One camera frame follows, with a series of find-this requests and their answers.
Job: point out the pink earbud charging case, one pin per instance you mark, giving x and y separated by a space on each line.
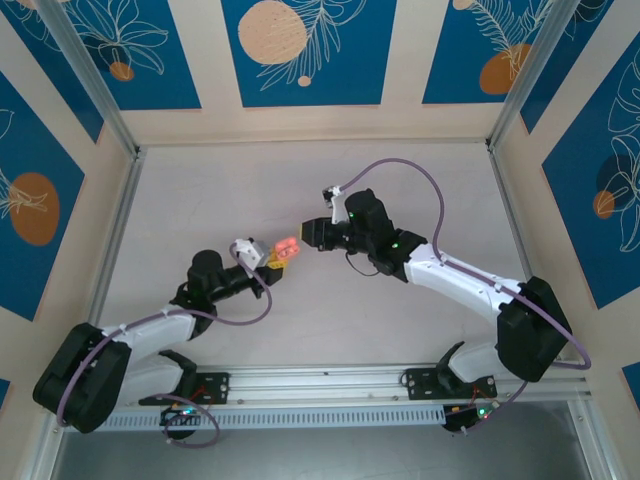
287 247

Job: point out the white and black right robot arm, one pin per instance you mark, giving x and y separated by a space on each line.
460 280

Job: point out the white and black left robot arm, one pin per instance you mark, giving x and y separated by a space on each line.
150 330

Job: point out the left controller board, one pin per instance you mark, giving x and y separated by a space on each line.
182 414

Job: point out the controller board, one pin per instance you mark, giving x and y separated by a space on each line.
182 414
470 417

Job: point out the right controller board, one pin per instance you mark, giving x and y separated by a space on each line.
470 417

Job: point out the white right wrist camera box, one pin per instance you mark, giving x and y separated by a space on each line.
337 205

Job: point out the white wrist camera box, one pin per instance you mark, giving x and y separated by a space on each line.
250 252
337 205

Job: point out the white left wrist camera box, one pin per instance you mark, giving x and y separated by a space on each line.
250 252

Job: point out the aluminium left side rail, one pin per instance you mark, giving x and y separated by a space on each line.
113 240

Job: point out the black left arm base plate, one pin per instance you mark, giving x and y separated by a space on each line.
215 387

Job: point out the aluminium mounting rail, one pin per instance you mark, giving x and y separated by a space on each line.
320 382

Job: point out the aluminium right side rail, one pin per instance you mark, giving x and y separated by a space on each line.
506 190

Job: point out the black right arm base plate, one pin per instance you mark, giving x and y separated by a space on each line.
420 382

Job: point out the aluminium right frame post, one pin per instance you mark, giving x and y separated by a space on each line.
534 70

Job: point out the aluminium frame post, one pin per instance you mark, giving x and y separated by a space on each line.
534 70
87 70

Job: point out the aluminium left frame post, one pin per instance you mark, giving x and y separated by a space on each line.
87 70

